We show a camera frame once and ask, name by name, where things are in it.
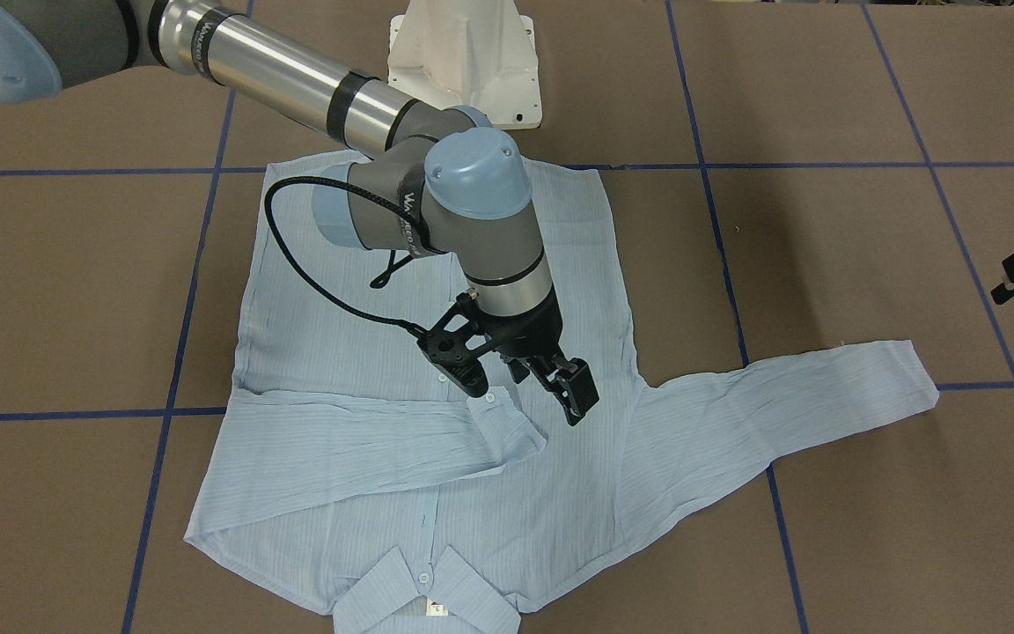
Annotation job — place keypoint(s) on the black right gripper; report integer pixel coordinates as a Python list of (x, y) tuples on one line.
[(535, 334)]

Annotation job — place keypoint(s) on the light blue button shirt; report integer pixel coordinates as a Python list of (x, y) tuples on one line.
[(354, 480)]

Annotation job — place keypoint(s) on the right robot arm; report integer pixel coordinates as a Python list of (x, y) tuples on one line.
[(435, 181)]

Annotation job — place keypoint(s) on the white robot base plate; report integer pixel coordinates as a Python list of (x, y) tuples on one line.
[(468, 53)]

